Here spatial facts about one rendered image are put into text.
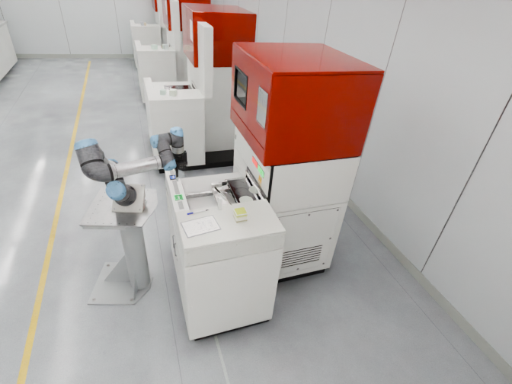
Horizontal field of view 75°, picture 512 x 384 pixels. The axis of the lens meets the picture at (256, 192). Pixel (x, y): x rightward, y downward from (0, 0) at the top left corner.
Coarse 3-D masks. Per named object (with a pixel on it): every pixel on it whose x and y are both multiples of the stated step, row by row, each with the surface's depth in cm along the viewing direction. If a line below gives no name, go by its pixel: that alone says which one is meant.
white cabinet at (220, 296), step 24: (168, 216) 280; (216, 264) 201; (240, 264) 208; (264, 264) 216; (192, 288) 205; (216, 288) 213; (240, 288) 221; (264, 288) 230; (192, 312) 218; (216, 312) 227; (240, 312) 236; (264, 312) 246; (192, 336) 233
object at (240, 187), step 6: (234, 180) 260; (240, 180) 260; (246, 180) 261; (234, 186) 253; (240, 186) 253; (246, 186) 254; (252, 186) 255; (234, 192) 246; (240, 192) 247; (246, 192) 247; (252, 198) 241; (258, 198) 242
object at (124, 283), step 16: (128, 240) 244; (144, 240) 257; (128, 256) 254; (144, 256) 261; (112, 272) 274; (128, 272) 269; (144, 272) 268; (96, 288) 273; (112, 288) 274; (128, 288) 275; (144, 288) 276; (96, 304) 262; (112, 304) 262; (128, 304) 263
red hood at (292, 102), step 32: (256, 64) 204; (288, 64) 200; (320, 64) 206; (352, 64) 213; (256, 96) 211; (288, 96) 193; (320, 96) 200; (352, 96) 207; (256, 128) 218; (288, 128) 205; (320, 128) 213; (352, 128) 222; (288, 160) 219; (320, 160) 228
